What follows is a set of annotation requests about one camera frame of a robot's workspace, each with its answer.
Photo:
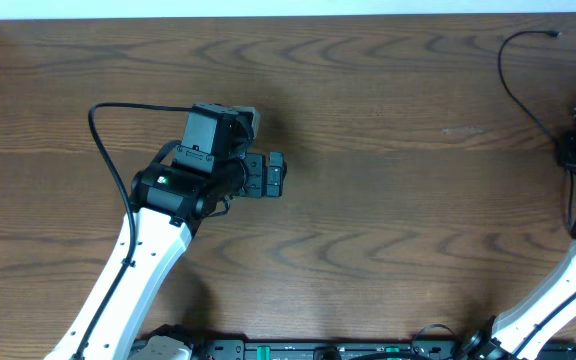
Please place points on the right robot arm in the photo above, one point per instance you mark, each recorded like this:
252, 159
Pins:
522, 331

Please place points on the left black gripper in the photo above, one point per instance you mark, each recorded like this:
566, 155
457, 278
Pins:
259, 184

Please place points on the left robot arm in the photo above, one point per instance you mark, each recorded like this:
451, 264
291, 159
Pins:
165, 205

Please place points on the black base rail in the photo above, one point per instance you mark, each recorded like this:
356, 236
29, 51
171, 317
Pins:
358, 350

